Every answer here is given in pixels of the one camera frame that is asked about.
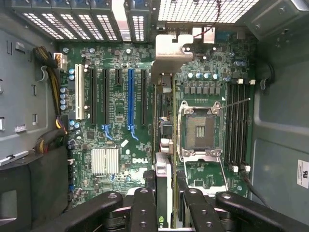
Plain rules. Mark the black RAM slot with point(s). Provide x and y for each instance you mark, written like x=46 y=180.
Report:
x=241 y=125
x=229 y=125
x=247 y=125
x=235 y=125

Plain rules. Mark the thin metal locking lever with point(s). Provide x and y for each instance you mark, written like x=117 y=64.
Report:
x=237 y=102

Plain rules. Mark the metal socket cover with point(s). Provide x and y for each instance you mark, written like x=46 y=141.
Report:
x=201 y=158

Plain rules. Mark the silver chipset heatsink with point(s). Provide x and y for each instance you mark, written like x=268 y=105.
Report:
x=105 y=160

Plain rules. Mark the black plastic cover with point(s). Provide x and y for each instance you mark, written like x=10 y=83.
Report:
x=36 y=193

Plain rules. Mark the short black expansion slot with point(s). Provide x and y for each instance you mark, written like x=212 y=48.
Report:
x=118 y=77

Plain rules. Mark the CPU socket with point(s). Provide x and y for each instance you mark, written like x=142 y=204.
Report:
x=200 y=130

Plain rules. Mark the green motherboard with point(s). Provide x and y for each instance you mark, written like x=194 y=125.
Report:
x=207 y=65

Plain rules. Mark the black open PC case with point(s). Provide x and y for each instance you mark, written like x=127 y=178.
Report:
x=277 y=120

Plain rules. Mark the white case label sticker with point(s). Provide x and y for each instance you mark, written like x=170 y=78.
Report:
x=303 y=174

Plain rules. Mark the white expansion slot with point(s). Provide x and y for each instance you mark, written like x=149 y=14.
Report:
x=79 y=91

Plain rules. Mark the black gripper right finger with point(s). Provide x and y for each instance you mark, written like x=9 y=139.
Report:
x=241 y=210

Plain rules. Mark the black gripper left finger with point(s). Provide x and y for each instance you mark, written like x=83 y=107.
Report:
x=143 y=212

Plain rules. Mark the blue expansion slot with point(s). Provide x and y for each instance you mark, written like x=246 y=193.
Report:
x=130 y=96

